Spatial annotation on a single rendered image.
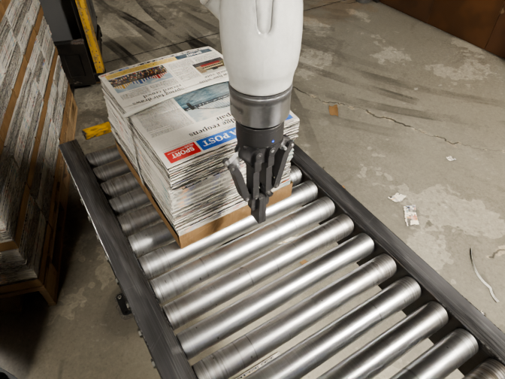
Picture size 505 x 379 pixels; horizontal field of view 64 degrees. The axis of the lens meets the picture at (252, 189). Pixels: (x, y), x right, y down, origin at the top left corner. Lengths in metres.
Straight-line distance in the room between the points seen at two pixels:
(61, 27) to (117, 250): 2.36
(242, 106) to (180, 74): 0.40
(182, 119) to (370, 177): 1.58
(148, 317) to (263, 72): 0.49
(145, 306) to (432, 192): 1.75
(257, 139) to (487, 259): 1.63
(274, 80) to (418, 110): 2.37
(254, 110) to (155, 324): 0.43
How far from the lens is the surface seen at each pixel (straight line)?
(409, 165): 2.40
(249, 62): 0.52
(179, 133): 0.77
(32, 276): 1.73
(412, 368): 0.79
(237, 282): 0.82
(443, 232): 2.11
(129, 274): 0.86
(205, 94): 0.88
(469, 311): 0.88
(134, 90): 0.92
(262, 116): 0.57
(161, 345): 0.77
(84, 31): 2.93
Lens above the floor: 1.49
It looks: 45 degrees down
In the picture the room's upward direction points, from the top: straight up
